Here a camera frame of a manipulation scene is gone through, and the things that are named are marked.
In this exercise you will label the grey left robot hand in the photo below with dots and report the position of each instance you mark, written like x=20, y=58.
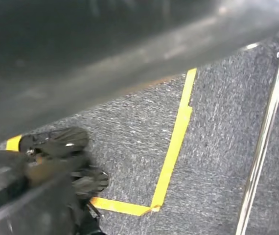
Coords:
x=80, y=48

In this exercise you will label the steel workbench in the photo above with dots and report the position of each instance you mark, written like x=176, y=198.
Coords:
x=265, y=136

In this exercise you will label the black left robot foot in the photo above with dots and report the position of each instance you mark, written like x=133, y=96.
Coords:
x=63, y=139

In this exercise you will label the yellow floor tape outline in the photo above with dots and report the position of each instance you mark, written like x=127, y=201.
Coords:
x=173, y=146

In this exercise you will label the black left robot leg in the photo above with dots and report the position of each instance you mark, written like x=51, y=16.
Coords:
x=44, y=201

